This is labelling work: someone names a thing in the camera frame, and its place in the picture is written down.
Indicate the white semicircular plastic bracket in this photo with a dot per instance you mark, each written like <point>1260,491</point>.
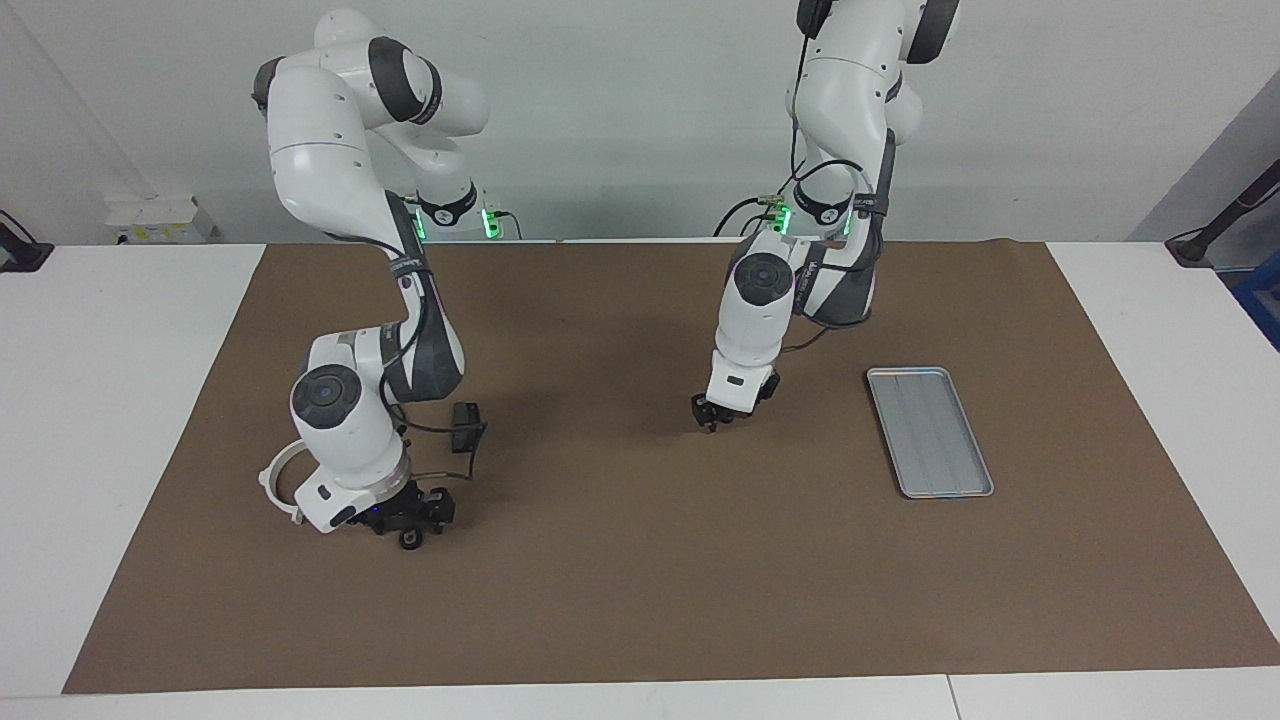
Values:
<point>270,480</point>

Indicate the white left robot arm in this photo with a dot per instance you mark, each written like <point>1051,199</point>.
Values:
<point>850,100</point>

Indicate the short grey brake pad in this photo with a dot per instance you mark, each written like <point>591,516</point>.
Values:
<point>466,425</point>

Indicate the white power strip box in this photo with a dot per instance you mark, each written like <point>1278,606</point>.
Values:
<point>160,220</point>

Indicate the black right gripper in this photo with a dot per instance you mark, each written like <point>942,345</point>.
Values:
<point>410,505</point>

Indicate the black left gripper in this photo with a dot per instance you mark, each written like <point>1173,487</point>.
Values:
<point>745,392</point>

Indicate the silver metal tray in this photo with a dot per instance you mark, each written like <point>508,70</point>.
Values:
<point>930,432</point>

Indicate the blue crate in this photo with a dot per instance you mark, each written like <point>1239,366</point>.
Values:
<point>1260,300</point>

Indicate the small black round part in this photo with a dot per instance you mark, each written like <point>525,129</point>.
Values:
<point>410,541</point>

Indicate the black clamp mount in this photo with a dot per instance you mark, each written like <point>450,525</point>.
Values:
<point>20,250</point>

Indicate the brown table mat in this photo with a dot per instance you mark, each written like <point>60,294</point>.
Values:
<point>700,580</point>

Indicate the black angled stand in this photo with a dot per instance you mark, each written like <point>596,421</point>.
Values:
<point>1215,230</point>

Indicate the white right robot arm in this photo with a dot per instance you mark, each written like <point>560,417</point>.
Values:
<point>330,150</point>

